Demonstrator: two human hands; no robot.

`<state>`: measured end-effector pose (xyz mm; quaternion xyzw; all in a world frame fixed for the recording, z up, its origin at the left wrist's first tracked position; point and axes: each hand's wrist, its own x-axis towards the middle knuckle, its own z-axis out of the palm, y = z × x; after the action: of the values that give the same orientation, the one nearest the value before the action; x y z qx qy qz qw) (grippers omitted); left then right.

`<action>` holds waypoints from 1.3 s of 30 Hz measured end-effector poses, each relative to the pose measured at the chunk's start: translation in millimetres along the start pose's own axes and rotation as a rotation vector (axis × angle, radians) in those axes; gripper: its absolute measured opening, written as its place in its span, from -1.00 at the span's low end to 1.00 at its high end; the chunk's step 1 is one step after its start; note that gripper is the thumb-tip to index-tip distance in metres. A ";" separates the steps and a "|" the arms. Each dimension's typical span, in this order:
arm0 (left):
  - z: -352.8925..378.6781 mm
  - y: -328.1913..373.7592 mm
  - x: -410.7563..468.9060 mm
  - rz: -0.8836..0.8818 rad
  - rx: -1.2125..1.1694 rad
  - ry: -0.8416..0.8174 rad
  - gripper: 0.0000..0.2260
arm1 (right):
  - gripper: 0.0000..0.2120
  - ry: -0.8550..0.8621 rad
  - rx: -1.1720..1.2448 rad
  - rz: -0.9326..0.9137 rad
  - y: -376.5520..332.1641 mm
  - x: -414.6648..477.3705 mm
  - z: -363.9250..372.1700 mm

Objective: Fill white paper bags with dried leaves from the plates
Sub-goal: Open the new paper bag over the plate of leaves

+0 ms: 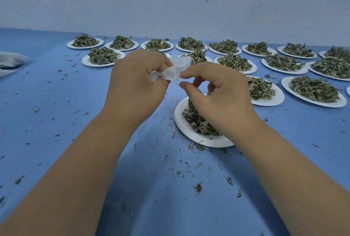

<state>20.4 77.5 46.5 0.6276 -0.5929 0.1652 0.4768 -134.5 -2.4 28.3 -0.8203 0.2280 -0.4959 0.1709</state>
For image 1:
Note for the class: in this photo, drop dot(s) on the person's right hand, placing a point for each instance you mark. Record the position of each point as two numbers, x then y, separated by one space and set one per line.
227 99

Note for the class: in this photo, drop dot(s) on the person's left hand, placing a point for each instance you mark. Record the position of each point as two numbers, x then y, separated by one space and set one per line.
131 88

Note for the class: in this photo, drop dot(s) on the person's right thumb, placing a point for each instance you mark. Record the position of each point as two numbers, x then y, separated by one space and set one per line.
192 94

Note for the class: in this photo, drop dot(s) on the person's left thumb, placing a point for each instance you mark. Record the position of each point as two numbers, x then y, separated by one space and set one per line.
164 88

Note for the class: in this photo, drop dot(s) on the person's right middle finger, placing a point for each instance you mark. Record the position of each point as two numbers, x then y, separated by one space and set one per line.
198 82

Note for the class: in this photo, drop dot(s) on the white mesh tea bag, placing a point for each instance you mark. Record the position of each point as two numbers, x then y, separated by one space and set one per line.
175 70

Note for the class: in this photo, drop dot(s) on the person's right forearm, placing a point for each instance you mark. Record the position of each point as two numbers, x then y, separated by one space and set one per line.
295 186

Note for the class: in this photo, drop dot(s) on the person's left forearm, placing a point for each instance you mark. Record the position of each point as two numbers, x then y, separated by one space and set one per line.
71 178

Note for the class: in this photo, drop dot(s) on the dried leaf heap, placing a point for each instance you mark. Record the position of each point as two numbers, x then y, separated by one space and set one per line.
197 122

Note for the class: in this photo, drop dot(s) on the thick white plate stack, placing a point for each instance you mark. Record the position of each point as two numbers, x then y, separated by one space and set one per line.
191 134

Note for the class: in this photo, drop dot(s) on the rows of white paper plates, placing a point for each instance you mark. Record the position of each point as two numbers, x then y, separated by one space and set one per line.
273 99

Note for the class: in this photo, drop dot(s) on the scattered dried leaf crumbs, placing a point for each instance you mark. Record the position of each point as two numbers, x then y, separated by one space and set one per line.
198 188

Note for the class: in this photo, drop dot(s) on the piles of dried green leaves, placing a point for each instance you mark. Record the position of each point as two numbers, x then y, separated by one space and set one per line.
314 89

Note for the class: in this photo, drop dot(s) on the large grey pillow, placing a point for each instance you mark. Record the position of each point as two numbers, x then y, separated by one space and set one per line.
12 59

